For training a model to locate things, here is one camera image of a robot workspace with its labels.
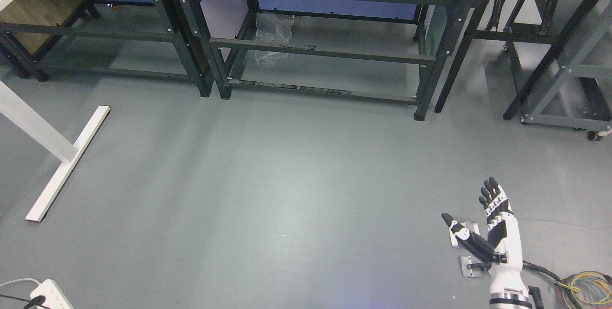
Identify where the clear plastic bag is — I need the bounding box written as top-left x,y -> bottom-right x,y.
254,12 -> 295,68

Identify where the black metal shelf rack centre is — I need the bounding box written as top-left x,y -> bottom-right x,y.
165,0 -> 488,121

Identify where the wooden top cart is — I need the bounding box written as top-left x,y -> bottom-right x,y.
434,0 -> 612,141

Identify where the white power strip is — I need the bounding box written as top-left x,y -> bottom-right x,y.
29,279 -> 74,309

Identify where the metal floor bracket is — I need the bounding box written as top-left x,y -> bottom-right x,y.
448,218 -> 487,278

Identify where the white table with T-leg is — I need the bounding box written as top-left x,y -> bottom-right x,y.
0,0 -> 111,222

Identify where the black metal shelf rack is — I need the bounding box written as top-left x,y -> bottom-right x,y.
1,0 -> 214,97
165,0 -> 488,121

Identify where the black metal shelf rack left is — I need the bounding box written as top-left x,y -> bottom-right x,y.
1,0 -> 214,97

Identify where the white grey cable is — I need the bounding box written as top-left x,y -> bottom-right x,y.
0,278 -> 43,295

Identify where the robot forearm wrist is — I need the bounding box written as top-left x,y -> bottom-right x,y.
488,292 -> 533,309

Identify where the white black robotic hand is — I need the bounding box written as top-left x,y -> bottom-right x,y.
441,177 -> 529,298

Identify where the coloured cable bundle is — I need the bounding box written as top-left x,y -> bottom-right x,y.
555,271 -> 612,309

